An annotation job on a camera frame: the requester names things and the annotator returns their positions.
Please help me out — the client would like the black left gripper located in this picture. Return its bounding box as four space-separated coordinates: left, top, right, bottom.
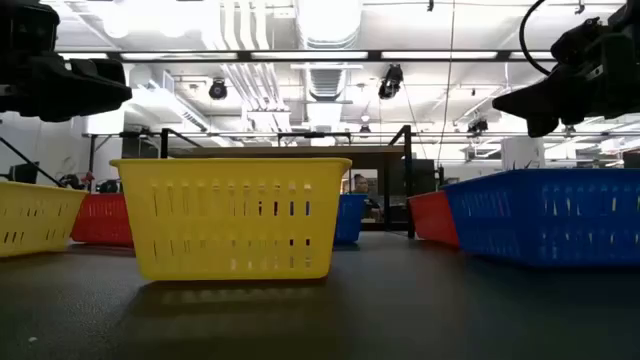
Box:
0 0 134 124

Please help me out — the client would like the small blue plastic basket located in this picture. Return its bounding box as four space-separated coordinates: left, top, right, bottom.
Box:
332 193 370 246

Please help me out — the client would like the large red plastic basket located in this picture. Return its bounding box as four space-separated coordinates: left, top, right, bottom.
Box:
406 189 461 250

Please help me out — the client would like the large blue plastic basket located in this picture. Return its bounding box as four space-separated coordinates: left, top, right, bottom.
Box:
439 167 640 269

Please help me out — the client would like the white pillar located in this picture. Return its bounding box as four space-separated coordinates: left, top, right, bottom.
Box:
500 136 547 171

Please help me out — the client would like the person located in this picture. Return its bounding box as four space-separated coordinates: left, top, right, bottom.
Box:
351 173 385 222

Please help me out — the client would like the black monitor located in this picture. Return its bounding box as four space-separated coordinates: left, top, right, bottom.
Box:
6 161 41 185

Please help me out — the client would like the black overhead frame bar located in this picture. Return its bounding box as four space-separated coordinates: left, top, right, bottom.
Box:
53 48 557 64

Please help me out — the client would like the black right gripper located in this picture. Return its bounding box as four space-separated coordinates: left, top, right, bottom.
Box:
492 4 640 139

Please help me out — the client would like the wooden shelf with black frame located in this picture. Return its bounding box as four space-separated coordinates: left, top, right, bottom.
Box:
159 124 417 240

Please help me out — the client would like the yellow plastic basket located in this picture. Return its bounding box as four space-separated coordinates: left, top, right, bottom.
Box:
109 157 353 282
0 179 89 259

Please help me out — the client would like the thin black cable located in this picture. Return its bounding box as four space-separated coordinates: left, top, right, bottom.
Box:
0 135 67 189

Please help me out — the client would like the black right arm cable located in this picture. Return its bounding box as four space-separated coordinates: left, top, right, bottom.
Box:
518 0 554 77

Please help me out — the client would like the small red plastic basket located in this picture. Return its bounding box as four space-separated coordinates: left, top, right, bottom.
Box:
69 192 135 249

